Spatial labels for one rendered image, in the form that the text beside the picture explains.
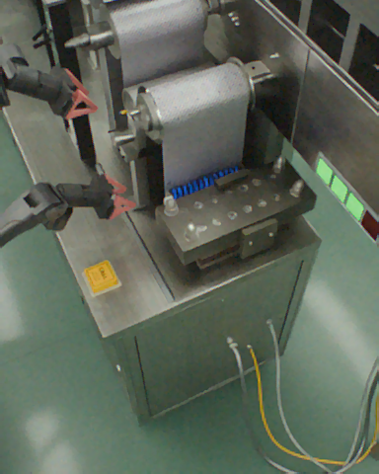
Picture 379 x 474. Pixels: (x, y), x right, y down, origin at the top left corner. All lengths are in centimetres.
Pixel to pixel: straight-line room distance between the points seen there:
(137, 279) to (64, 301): 108
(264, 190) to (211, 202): 15
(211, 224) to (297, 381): 110
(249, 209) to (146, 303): 36
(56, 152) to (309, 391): 135
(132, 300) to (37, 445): 101
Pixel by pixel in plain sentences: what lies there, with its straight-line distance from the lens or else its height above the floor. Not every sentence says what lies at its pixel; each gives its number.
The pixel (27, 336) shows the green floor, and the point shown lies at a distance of 249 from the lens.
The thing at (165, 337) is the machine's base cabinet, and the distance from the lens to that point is 158.
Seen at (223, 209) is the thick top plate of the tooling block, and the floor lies 103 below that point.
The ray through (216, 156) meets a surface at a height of 109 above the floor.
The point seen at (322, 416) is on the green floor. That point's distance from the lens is 232.
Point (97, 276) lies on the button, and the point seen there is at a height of 92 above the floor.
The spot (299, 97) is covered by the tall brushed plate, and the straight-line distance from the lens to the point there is 137.
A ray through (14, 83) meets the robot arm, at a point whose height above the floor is 147.
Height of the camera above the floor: 216
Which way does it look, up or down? 53 degrees down
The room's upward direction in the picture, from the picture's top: straight up
